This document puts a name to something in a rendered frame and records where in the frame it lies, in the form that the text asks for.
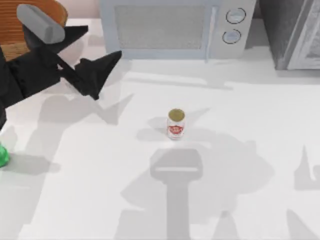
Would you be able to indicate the pale grey rounded box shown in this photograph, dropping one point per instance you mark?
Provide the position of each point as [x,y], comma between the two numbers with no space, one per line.
[41,23]

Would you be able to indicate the microwave oven door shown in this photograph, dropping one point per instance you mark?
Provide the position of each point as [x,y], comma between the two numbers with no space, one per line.
[160,27]

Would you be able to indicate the red and white can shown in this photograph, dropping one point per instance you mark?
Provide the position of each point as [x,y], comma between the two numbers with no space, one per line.
[176,127]

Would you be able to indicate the green bottle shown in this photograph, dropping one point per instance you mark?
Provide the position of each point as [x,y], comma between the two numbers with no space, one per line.
[3,156]

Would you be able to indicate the round microwave knob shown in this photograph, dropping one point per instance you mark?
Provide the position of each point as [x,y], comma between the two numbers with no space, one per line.
[235,15]
[231,36]

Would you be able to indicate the pale microwave oven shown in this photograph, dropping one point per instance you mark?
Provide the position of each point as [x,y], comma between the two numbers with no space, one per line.
[235,27]

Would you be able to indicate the grey cabinet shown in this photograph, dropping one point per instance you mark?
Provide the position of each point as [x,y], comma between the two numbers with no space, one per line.
[277,35]

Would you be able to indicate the grey cabinet door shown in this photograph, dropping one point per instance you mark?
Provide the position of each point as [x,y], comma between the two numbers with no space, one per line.
[306,37]

